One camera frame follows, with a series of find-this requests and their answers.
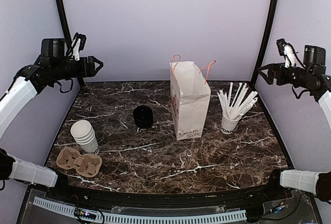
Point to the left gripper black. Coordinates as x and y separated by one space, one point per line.
87 64

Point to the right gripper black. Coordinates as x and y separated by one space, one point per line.
278 68

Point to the stack of white paper cups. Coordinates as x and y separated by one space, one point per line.
84 135

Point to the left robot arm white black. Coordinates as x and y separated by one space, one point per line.
58 60

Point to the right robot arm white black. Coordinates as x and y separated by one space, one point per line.
304 76

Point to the white paper takeout bag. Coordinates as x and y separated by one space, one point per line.
189 97

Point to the bundle of white wrapped straws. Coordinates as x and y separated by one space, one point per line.
235 104

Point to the white cup holding straws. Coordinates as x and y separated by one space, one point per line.
228 125

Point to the stack of black cup lids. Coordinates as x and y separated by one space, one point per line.
143 116

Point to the brown cardboard cup carrier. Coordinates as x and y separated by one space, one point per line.
86 165

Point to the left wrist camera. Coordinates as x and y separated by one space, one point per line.
77 45

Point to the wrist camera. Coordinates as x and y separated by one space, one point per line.
77 45
287 51

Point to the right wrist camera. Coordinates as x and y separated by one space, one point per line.
287 51

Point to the left black frame post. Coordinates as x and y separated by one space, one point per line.
63 21

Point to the white slotted cable duct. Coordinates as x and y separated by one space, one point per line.
138 215

